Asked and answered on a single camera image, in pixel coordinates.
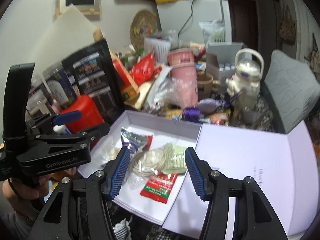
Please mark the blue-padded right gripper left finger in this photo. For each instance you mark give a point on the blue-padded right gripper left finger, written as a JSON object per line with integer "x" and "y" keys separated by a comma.
{"x": 77, "y": 209}

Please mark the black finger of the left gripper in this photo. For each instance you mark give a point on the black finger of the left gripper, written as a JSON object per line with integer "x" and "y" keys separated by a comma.
{"x": 88, "y": 136}

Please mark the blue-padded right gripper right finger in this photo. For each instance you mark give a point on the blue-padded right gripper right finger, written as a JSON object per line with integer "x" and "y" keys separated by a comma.
{"x": 255, "y": 217}

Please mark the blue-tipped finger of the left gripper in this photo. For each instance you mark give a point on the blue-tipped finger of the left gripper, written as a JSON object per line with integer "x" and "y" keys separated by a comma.
{"x": 63, "y": 119}

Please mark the person's left hand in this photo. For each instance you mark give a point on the person's left hand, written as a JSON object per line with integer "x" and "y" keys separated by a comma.
{"x": 20, "y": 195}

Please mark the red plastic canister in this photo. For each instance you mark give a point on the red plastic canister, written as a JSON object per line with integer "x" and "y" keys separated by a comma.
{"x": 90, "y": 115}

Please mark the purple silver foil packet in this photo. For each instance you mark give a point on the purple silver foil packet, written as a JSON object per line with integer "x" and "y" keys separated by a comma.
{"x": 135, "y": 142}

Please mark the black printed pouch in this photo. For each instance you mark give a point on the black printed pouch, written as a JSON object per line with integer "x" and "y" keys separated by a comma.
{"x": 96, "y": 77}

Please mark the clear bag of white rings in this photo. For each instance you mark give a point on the clear bag of white rings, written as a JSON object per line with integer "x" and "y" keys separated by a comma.
{"x": 144, "y": 165}

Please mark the red snack packet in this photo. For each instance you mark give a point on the red snack packet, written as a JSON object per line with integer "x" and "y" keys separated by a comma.
{"x": 159, "y": 187}

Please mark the white foam board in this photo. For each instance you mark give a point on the white foam board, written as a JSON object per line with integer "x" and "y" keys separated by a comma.
{"x": 69, "y": 33}

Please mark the red foil snack bag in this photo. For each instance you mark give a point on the red foil snack bag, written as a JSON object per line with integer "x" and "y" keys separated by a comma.
{"x": 143, "y": 70}

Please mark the green snack packet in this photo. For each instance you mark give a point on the green snack packet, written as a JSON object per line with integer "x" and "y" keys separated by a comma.
{"x": 174, "y": 159}

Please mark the pink stacked cups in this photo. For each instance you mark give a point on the pink stacked cups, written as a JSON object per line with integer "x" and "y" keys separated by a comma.
{"x": 184, "y": 71}

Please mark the woven round trivet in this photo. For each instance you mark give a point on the woven round trivet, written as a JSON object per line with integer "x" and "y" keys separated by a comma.
{"x": 144, "y": 24}

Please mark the cream electric kettle jug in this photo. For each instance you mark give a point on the cream electric kettle jug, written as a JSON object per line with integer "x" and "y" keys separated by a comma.
{"x": 249, "y": 68}

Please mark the grey quilted chair near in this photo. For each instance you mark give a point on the grey quilted chair near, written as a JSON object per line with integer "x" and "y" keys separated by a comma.
{"x": 293, "y": 87}

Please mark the brown mug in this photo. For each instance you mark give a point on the brown mug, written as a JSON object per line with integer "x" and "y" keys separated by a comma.
{"x": 206, "y": 85}

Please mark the white mini fridge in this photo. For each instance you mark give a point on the white mini fridge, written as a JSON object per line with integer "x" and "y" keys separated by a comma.
{"x": 184, "y": 16}

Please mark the wall intercom panel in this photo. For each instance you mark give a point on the wall intercom panel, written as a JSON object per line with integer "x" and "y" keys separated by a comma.
{"x": 86, "y": 7}

